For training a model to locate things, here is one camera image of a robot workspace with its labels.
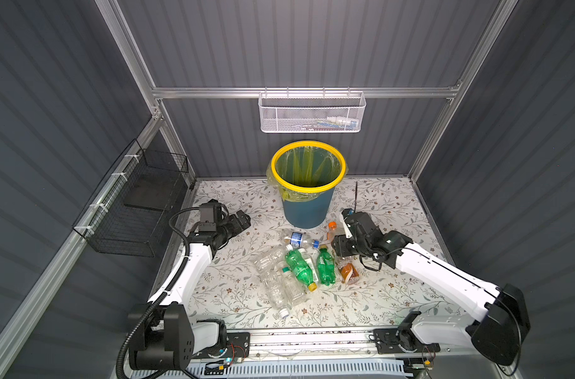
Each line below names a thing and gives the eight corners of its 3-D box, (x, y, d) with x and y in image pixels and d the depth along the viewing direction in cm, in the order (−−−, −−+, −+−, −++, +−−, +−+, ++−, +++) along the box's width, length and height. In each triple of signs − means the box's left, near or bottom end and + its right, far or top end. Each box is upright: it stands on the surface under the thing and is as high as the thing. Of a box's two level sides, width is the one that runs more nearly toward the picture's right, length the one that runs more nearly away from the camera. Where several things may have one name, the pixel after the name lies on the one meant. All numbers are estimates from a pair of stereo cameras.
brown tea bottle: (344, 286, 87) (347, 281, 82) (337, 272, 90) (339, 266, 86) (356, 281, 88) (360, 275, 84) (348, 267, 92) (351, 261, 87)
